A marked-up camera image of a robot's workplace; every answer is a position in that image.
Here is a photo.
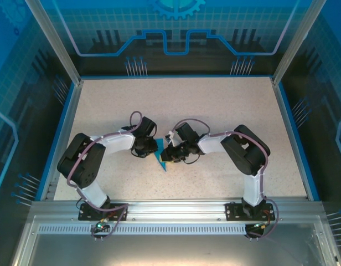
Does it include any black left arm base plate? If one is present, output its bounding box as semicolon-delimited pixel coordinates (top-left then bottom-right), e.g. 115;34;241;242
77;203;129;222

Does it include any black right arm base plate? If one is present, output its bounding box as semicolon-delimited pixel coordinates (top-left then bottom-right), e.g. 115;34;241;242
225;202;274;222

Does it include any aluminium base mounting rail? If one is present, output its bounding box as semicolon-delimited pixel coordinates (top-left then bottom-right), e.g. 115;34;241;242
30;201;325;222

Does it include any grey metal tray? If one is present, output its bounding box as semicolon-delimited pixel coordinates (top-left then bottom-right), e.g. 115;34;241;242
11;214;341;266

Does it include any aluminium upright post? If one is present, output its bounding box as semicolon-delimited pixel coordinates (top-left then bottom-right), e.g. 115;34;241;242
24;0;83;87
271;0;328;86

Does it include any aluminium side rail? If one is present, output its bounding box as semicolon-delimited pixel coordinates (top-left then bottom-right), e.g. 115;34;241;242
269;78;312;201
39;79;83;202

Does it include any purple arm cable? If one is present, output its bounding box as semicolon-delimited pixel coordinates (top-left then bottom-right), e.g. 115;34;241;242
66;110;143;242
170;118;281;242

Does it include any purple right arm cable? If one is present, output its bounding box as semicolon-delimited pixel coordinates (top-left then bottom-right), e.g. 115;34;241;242
170;118;281;242

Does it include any slotted metal cable duct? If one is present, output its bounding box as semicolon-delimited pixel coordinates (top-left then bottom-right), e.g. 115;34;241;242
37;224;273;236

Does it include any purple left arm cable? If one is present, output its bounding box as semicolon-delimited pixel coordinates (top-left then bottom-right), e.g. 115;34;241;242
66;110;143;242

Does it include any blue table border strip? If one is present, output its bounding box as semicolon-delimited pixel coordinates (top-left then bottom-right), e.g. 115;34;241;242
34;81;78;202
277;81;321;202

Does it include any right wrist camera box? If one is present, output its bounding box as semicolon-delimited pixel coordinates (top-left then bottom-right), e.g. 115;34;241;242
164;131;179;147

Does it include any teal blue cloth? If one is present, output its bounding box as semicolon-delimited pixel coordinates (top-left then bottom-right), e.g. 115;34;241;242
153;137;169;173

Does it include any small green-lit controller board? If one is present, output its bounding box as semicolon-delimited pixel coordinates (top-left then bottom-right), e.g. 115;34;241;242
93;218;110;233
252;221;272;231

